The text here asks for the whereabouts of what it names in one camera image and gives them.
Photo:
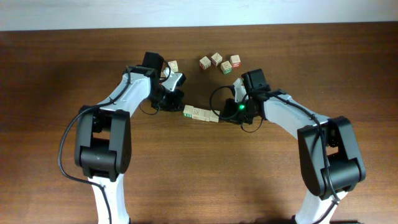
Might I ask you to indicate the red sided block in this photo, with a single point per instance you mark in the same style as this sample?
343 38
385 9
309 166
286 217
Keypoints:
216 59
235 61

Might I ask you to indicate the ice cream block blue side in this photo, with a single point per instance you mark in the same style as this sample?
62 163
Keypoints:
197 113

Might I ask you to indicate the red sided block rear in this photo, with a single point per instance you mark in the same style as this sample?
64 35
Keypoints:
216 59

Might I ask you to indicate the number six block red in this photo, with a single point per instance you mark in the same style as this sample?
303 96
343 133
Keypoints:
205 62

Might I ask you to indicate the apple block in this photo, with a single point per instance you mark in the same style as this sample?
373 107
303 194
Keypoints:
173 66

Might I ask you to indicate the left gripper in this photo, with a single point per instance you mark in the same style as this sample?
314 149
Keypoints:
175 104

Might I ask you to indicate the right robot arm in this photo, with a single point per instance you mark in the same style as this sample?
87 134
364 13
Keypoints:
331 163

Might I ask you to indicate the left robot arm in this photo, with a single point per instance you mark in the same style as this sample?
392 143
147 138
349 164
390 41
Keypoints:
103 147

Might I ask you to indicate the plain wooden block blue side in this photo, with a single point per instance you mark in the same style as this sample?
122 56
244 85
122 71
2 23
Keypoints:
205 115

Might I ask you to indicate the red sided block far right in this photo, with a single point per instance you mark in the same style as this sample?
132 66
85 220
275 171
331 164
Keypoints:
235 61

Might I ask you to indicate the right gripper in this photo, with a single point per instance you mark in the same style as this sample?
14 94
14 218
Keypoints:
228 111

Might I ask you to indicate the leaf block red side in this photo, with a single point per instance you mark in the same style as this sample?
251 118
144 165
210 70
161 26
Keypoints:
213 117

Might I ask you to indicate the green sided block rear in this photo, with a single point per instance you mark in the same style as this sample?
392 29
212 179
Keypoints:
226 67

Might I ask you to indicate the green sided number block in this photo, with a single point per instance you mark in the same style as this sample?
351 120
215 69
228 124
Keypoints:
188 110

